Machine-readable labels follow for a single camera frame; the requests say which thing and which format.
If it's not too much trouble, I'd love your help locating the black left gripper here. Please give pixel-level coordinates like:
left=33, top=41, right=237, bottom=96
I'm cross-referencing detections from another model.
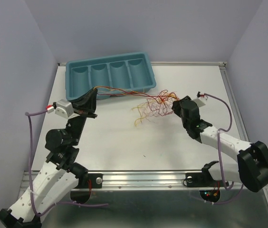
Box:
left=66, top=87, right=97, bottom=145

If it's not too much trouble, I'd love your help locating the bundle of thin wires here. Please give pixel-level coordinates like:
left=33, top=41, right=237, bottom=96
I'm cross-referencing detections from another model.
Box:
left=92, top=86, right=181, bottom=128

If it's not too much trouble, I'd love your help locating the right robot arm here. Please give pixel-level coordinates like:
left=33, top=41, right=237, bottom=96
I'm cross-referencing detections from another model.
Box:
left=172, top=94, right=268, bottom=192

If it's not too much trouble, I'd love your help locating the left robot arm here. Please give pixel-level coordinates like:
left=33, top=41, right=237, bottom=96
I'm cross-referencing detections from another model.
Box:
left=0, top=88, right=98, bottom=228

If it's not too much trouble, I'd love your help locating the teal four-compartment tray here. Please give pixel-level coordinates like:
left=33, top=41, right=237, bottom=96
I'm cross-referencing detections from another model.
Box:
left=65, top=52, right=156, bottom=100

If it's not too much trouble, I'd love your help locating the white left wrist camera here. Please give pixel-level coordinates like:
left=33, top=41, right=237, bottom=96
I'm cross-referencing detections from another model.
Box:
left=46, top=99, right=79, bottom=119

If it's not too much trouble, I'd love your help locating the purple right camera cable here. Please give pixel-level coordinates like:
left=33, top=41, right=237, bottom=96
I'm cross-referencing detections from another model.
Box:
left=204, top=93, right=244, bottom=205

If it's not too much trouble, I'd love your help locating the aluminium front mounting rail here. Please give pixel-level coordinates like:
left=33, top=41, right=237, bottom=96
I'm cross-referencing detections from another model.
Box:
left=19, top=168, right=268, bottom=190

